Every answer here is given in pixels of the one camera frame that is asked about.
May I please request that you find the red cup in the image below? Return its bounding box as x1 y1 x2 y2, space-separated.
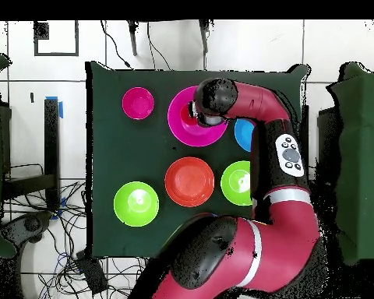
179 104 203 128

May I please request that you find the large pink bowl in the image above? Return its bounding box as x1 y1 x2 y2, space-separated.
167 85 229 148

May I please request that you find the small crimson bowl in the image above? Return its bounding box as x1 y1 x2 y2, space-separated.
122 86 155 121

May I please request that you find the light blue bowl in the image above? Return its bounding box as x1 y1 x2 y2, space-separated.
234 118 256 153

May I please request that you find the orange bowl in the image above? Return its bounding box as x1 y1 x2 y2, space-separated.
164 156 216 208

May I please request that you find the black stand leg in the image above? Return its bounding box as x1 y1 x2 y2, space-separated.
198 19 210 54
126 19 139 57

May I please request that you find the green bowl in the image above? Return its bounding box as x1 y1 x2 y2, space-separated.
220 160 253 207
113 181 161 227

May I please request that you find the black metal stand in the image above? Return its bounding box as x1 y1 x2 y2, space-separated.
316 105 339 188
1 97 62 211

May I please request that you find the dark green tablecloth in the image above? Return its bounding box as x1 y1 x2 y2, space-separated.
85 60 311 261

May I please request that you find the black power strip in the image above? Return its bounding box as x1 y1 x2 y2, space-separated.
75 250 109 295

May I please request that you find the black cable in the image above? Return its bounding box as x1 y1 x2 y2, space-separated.
100 19 133 70

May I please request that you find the grey square frame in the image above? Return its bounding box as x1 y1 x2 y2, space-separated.
33 19 79 58

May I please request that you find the tangle of cables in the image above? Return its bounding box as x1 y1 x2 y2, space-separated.
2 163 147 299

